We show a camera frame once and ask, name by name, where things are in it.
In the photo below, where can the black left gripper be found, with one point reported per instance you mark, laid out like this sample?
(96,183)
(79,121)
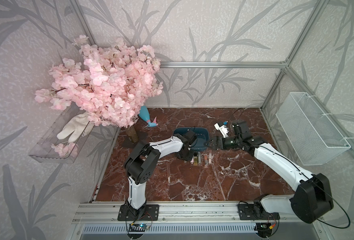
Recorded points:
(189,158)

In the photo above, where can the teal plastic storage box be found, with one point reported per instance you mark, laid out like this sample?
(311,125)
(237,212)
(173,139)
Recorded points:
(202,135)

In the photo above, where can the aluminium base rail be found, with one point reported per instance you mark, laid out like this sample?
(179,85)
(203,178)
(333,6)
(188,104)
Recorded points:
(180,218)

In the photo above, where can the brown artificial tree trunk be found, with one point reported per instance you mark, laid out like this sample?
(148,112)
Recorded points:
(132,134)

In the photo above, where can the white wire mesh basket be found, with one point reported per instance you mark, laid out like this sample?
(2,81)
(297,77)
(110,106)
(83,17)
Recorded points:
(314,137)

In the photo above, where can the green circuit board left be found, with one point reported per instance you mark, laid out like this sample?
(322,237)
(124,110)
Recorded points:
(140,227)

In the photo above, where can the small circuit board right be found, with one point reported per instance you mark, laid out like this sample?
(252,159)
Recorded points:
(265,231)

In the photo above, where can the pink clear lip gloss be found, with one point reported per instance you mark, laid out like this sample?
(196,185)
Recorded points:
(205,159)

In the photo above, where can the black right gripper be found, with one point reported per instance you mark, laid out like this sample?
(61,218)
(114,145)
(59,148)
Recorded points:
(215,143)

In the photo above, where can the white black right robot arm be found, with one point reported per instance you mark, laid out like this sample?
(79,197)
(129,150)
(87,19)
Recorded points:
(312,196)

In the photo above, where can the pink cherry blossom tree crown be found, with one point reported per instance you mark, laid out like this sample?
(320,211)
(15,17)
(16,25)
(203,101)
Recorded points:
(111,84)

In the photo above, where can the clear acrylic wall shelf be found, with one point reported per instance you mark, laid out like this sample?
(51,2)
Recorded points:
(51,149)

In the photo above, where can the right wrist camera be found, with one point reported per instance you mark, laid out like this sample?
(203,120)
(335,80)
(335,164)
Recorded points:
(240,129)

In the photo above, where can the dark square tree base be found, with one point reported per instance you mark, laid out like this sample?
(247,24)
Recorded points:
(127,143)

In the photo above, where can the pale pink lipstick tube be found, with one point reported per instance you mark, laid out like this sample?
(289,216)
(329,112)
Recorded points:
(209,157)

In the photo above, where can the white fabric glove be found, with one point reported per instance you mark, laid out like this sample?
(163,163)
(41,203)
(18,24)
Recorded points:
(78,126)

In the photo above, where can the gold black lipstick tube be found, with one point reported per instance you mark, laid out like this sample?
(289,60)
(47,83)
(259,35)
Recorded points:
(195,158)

